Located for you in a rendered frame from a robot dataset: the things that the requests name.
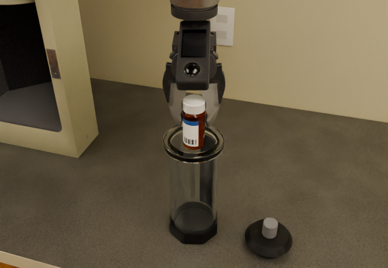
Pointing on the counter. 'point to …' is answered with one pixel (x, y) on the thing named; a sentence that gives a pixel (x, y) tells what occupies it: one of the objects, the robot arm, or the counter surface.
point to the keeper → (53, 63)
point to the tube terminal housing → (63, 30)
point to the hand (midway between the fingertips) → (194, 122)
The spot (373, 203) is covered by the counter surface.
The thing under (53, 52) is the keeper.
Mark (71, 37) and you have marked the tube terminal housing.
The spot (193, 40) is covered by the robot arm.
